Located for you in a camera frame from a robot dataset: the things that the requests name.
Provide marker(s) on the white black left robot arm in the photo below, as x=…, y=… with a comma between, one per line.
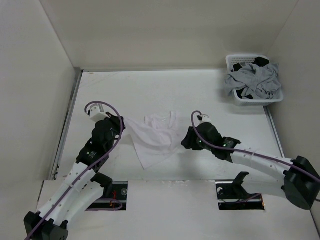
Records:
x=83, y=185

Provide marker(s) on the white plastic laundry basket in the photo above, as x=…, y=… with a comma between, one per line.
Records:
x=248, y=58

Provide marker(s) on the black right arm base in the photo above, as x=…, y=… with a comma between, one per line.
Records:
x=231, y=196

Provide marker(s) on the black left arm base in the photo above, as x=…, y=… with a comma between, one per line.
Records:
x=114, y=198

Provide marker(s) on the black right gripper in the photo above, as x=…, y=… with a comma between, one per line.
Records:
x=189, y=141

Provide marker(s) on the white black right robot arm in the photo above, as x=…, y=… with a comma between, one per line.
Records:
x=293, y=179

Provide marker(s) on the metal table edge rail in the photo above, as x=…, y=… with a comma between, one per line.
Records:
x=56, y=161

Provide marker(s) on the white tank top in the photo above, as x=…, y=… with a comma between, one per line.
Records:
x=156, y=138

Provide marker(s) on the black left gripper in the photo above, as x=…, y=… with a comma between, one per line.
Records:
x=114, y=118

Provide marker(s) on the grey tank top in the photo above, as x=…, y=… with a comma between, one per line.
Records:
x=260, y=82

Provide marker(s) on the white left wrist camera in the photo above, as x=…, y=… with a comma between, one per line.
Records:
x=96, y=112

